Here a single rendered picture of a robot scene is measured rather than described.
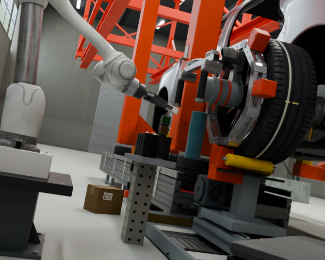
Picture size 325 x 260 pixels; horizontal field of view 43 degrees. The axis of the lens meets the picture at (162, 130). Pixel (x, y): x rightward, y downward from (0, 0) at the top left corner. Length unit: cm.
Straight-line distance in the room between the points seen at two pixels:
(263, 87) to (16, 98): 105
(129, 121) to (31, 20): 253
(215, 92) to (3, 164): 105
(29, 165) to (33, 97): 28
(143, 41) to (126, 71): 284
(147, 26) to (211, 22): 199
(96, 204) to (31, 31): 135
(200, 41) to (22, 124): 130
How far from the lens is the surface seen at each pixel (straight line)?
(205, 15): 266
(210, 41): 263
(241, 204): 219
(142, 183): 214
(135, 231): 217
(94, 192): 293
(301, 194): 981
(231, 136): 204
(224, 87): 212
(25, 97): 176
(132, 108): 440
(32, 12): 205
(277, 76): 197
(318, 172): 537
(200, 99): 193
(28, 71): 199
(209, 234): 217
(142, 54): 450
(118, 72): 170
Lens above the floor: 47
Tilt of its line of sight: 4 degrees up
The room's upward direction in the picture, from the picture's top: 10 degrees clockwise
